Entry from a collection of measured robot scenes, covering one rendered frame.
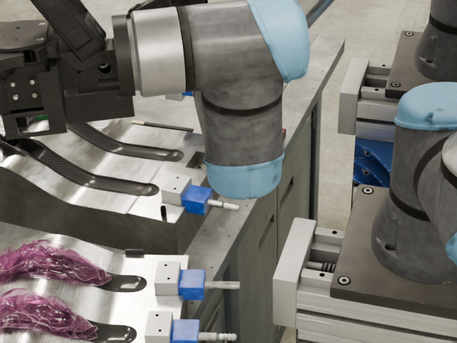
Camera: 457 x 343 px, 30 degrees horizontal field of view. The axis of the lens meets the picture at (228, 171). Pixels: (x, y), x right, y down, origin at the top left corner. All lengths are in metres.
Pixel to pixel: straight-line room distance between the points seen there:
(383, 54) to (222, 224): 2.31
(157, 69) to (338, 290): 0.47
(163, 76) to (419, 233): 0.46
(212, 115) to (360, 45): 3.07
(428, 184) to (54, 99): 0.43
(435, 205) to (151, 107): 1.05
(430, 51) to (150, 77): 0.86
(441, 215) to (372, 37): 2.99
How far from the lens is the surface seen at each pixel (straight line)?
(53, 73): 0.72
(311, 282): 1.17
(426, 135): 0.99
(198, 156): 1.58
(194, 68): 0.73
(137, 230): 1.47
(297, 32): 0.74
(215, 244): 1.51
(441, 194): 0.92
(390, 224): 1.10
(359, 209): 1.20
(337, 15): 4.08
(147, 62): 0.72
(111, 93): 0.75
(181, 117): 1.84
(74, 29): 0.73
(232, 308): 1.79
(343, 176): 3.00
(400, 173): 1.05
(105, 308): 1.33
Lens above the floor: 1.79
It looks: 36 degrees down
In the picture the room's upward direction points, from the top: 2 degrees counter-clockwise
